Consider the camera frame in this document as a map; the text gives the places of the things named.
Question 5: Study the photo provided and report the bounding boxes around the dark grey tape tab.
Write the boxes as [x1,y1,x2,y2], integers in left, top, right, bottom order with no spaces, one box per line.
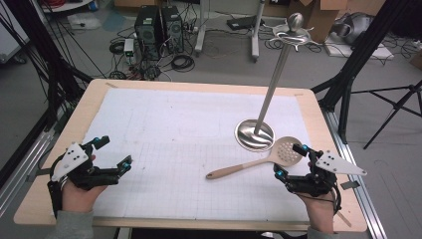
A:
[25,166,52,182]
[339,180,361,191]

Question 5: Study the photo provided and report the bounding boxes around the thin wooden stick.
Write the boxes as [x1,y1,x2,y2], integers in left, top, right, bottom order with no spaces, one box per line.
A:
[335,210,353,229]

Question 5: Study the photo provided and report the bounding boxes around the black computer tower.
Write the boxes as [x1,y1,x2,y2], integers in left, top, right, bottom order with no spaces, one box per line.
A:
[160,4,185,55]
[133,5,163,63]

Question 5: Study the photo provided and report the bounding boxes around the white stand leg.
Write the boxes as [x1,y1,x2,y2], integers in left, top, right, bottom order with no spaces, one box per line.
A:
[250,0,267,64]
[194,0,211,58]

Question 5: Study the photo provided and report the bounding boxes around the aluminium frame rail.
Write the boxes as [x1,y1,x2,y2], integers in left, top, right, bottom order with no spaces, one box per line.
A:
[322,109,388,239]
[0,124,58,218]

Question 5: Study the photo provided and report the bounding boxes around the cardboard box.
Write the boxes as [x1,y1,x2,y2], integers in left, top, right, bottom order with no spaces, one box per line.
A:
[288,0,350,45]

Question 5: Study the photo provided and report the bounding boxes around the grey bag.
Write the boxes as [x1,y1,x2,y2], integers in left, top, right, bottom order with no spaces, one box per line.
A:
[332,12,375,46]

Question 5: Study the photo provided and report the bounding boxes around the white flat board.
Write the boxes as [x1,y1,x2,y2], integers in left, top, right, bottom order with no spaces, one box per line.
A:
[322,41,396,62]

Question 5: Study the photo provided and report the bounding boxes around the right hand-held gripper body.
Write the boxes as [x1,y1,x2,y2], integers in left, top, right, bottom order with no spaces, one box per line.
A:
[282,148,368,198]

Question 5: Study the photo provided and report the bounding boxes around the small white power box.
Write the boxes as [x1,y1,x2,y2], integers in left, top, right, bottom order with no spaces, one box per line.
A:
[122,38,137,65]

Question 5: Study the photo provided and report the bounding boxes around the beige slotted spoon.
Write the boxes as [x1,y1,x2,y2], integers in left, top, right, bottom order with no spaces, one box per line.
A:
[205,135,305,181]

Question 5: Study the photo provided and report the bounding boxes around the white cabinet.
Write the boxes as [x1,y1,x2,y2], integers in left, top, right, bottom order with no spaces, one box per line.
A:
[0,0,32,65]

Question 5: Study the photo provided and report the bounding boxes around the black tripod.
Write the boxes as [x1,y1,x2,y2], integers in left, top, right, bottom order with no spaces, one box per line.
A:
[350,79,422,150]

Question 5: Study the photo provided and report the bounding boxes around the person's left hand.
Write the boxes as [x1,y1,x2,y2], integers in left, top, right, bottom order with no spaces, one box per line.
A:
[61,153,107,214]

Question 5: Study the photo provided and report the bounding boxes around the coiled black cable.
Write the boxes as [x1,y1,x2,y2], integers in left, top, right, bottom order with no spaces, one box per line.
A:
[170,54,196,73]
[108,39,126,56]

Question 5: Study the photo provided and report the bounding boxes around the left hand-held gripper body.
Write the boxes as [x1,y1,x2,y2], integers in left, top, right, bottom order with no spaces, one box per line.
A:
[49,142,121,192]

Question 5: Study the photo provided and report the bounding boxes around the metal utensil hanging stand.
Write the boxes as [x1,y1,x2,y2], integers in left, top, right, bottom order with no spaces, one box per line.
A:
[234,12,315,153]

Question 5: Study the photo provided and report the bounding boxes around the person's right hand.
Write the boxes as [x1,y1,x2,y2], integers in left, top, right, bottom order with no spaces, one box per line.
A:
[296,190,336,234]

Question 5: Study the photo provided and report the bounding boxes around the thin black cable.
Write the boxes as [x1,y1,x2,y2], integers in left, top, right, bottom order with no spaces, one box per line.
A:
[327,181,343,216]

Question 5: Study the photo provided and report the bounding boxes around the black frame post with cables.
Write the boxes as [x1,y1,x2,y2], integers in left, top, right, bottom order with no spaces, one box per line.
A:
[2,0,95,131]

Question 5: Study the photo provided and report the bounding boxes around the white grid mat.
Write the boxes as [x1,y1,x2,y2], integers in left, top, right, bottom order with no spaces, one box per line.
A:
[81,87,315,223]

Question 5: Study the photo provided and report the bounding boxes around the tangle of floor cables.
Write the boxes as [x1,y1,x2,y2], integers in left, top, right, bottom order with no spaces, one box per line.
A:
[108,63,164,83]

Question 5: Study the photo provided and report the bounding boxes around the flat black device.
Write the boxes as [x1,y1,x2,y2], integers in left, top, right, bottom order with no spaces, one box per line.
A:
[226,14,266,32]

